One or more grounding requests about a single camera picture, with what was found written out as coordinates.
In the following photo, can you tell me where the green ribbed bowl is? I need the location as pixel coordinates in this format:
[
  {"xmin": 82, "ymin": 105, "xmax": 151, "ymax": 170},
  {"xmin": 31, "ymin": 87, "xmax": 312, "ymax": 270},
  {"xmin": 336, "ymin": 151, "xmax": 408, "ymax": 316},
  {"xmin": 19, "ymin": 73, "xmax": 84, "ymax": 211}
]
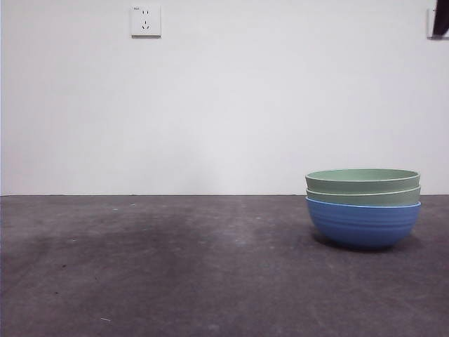
[
  {"xmin": 304, "ymin": 168, "xmax": 421, "ymax": 194},
  {"xmin": 305, "ymin": 185, "xmax": 422, "ymax": 208}
]

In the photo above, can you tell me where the blue ribbed bowl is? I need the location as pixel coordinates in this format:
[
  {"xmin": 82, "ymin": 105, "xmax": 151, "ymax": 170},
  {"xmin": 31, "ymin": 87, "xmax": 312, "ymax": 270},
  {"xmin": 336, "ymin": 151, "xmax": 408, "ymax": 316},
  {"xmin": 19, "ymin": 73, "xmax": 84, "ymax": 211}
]
[{"xmin": 304, "ymin": 197, "xmax": 422, "ymax": 251}]

